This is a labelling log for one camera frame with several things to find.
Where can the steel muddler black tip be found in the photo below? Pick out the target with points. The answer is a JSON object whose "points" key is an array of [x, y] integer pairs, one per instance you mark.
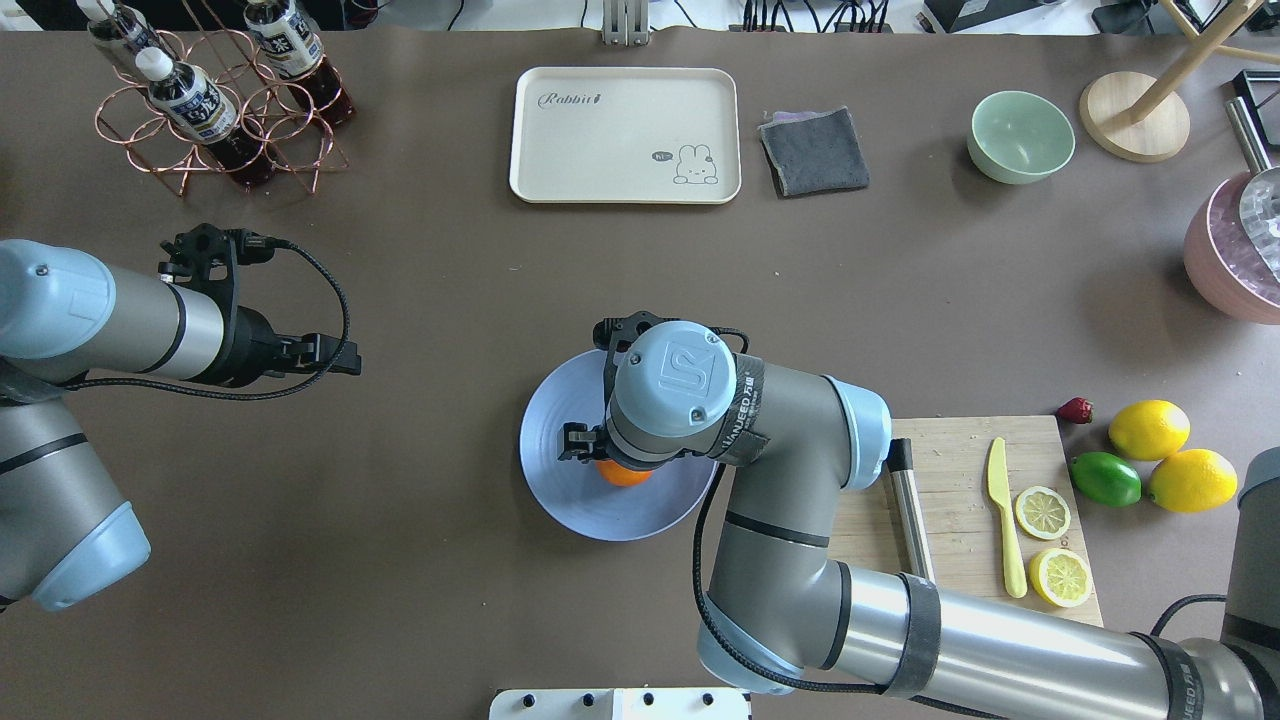
{"points": [[900, 466]]}

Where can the tea bottle front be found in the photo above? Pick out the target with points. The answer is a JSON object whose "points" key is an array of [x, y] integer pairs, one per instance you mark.
{"points": [[197, 107]]}

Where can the blue round plate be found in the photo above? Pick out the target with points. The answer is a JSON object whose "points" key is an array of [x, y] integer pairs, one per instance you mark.
{"points": [[571, 491]]}

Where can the green lime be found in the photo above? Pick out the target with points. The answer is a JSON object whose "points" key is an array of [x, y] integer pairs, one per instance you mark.
{"points": [[1106, 478]]}

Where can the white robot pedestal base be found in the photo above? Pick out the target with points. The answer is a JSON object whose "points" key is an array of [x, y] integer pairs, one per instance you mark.
{"points": [[623, 703]]}

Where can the wooden cutting board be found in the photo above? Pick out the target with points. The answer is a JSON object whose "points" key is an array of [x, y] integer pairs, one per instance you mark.
{"points": [[963, 526]]}

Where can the yellow plastic knife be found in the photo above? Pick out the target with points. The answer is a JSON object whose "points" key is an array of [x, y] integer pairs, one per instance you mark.
{"points": [[998, 491]]}

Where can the tea bottle middle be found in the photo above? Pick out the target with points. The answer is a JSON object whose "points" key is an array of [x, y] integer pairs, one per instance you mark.
{"points": [[284, 34]]}

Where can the lemon half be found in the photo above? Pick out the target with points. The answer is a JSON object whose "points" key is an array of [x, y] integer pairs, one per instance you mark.
{"points": [[1061, 577], [1042, 513]]}

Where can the lemon half upper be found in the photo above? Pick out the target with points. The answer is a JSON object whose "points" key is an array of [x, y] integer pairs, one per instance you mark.
{"points": [[1042, 513]]}

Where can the yellow lemon far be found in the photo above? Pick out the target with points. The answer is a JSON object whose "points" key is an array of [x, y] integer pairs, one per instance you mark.
{"points": [[1193, 480]]}

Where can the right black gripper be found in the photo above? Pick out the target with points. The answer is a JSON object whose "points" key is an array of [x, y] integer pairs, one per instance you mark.
{"points": [[578, 442]]}

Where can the metal scoop in bowl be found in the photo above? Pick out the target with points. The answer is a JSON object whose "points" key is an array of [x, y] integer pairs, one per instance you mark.
{"points": [[1258, 206]]}

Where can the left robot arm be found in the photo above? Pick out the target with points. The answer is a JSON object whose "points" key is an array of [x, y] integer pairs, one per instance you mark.
{"points": [[69, 322]]}

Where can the grey folded cloth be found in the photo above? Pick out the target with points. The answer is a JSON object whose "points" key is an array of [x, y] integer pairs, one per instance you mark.
{"points": [[814, 152]]}

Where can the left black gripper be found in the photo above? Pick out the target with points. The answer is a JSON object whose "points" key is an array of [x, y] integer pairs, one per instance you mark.
{"points": [[252, 346]]}

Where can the tea bottle corner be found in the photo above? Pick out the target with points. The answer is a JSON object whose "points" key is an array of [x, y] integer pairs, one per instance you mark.
{"points": [[121, 33]]}

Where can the pink bowl with ice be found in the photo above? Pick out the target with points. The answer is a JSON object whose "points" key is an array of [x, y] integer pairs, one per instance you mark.
{"points": [[1221, 262]]}

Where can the wooden stand round base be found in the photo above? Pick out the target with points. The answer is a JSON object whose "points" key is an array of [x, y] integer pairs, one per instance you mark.
{"points": [[1140, 118]]}

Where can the lemon half lower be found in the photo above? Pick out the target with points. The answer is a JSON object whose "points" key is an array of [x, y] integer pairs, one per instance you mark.
{"points": [[1061, 577]]}

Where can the cream rabbit tray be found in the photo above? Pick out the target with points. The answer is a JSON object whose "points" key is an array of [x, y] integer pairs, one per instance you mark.
{"points": [[625, 135]]}

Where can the red strawberry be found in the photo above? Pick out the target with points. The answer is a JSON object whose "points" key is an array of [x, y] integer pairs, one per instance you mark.
{"points": [[1076, 411]]}

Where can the orange fruit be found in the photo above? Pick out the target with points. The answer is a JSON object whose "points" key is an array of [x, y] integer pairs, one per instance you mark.
{"points": [[619, 476]]}

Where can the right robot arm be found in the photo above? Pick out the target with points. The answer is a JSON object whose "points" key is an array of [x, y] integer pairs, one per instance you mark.
{"points": [[781, 614]]}

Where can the yellow lemon near strawberry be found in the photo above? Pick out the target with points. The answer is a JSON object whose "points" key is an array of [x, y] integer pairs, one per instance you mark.
{"points": [[1149, 430]]}

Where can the green bowl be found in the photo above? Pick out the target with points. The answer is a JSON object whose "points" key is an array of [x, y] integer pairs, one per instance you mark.
{"points": [[1019, 138]]}

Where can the tea bottle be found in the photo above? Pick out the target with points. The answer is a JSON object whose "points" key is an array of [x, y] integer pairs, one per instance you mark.
{"points": [[197, 107], [284, 34]]}

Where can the copper wire bottle rack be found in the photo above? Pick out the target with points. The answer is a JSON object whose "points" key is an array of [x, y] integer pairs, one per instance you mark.
{"points": [[300, 144]]}

